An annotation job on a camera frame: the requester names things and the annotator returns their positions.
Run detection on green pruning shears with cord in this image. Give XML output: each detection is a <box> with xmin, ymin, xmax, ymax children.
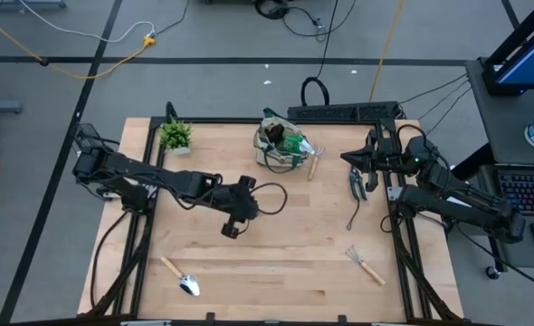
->
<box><xmin>346</xmin><ymin>166</ymin><xmax>368</xmax><ymax>232</ymax></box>

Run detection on grey computer cart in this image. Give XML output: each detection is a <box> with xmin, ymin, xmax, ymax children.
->
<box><xmin>450</xmin><ymin>58</ymin><xmax>534</xmax><ymax>280</ymax></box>

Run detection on yellow extension cord with plug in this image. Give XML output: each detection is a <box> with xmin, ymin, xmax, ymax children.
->
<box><xmin>0</xmin><ymin>5</ymin><xmax>157</xmax><ymax>81</ymax></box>

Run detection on black aluminium table frame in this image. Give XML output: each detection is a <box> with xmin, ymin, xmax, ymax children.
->
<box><xmin>85</xmin><ymin>101</ymin><xmax>467</xmax><ymax>326</ymax></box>

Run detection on thick black looped cable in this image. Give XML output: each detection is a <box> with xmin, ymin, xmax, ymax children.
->
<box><xmin>300</xmin><ymin>0</ymin><xmax>340</xmax><ymax>108</ymax></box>

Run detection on wooden-handled hand rake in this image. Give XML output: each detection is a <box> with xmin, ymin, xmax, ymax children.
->
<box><xmin>344</xmin><ymin>244</ymin><xmax>387</xmax><ymax>287</ymax></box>

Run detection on beige green gardening bag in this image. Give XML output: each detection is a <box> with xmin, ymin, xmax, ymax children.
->
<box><xmin>253</xmin><ymin>107</ymin><xmax>316</xmax><ymax>176</ymax></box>

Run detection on green plant in white pot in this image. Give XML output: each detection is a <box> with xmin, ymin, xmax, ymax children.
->
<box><xmin>157</xmin><ymin>118</ymin><xmax>194</xmax><ymax>157</ymax></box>

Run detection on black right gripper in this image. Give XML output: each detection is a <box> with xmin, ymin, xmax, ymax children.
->
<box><xmin>340</xmin><ymin>129</ymin><xmax>404</xmax><ymax>192</ymax></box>

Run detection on yellow floor cable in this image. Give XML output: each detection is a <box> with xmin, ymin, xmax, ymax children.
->
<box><xmin>368</xmin><ymin>0</ymin><xmax>406</xmax><ymax>103</ymax></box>

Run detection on wooden-handled steel trowel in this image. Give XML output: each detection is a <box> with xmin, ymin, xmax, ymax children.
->
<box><xmin>159</xmin><ymin>255</ymin><xmax>202</xmax><ymax>298</ymax></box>

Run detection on green spray bottle white head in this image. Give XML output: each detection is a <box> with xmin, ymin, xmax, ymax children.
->
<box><xmin>281</xmin><ymin>134</ymin><xmax>316</xmax><ymax>156</ymax></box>

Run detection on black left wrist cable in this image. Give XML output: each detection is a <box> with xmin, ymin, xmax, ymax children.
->
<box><xmin>247</xmin><ymin>181</ymin><xmax>289</xmax><ymax>216</ymax></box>

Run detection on black wire mesh basket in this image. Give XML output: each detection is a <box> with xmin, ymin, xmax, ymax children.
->
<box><xmin>72</xmin><ymin>122</ymin><xmax>114</xmax><ymax>164</ymax></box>

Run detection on black backlit keyboard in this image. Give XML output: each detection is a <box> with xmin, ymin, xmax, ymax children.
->
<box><xmin>497</xmin><ymin>171</ymin><xmax>534</xmax><ymax>217</ymax></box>

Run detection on black cable bundle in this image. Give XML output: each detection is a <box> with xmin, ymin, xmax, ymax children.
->
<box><xmin>253</xmin><ymin>0</ymin><xmax>329</xmax><ymax>43</ymax></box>

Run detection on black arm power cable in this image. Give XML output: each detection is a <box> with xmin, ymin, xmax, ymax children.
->
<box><xmin>89</xmin><ymin>208</ymin><xmax>130</xmax><ymax>310</ymax></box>
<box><xmin>454</xmin><ymin>224</ymin><xmax>534</xmax><ymax>294</ymax></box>

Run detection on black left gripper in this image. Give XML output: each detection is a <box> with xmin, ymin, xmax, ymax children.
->
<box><xmin>220</xmin><ymin>177</ymin><xmax>260</xmax><ymax>240</ymax></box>

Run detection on thin black floor cable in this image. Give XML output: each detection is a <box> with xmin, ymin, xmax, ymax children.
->
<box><xmin>398</xmin><ymin>72</ymin><xmax>469</xmax><ymax>106</ymax></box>
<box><xmin>426</xmin><ymin>87</ymin><xmax>472</xmax><ymax>136</ymax></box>
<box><xmin>417</xmin><ymin>80</ymin><xmax>471</xmax><ymax>121</ymax></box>

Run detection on black monitor with blue screen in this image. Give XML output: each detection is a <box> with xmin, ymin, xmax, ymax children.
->
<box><xmin>482</xmin><ymin>0</ymin><xmax>534</xmax><ymax>97</ymax></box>

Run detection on white floor cable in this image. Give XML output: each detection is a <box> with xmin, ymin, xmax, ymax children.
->
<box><xmin>18</xmin><ymin>0</ymin><xmax>156</xmax><ymax>44</ymax></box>

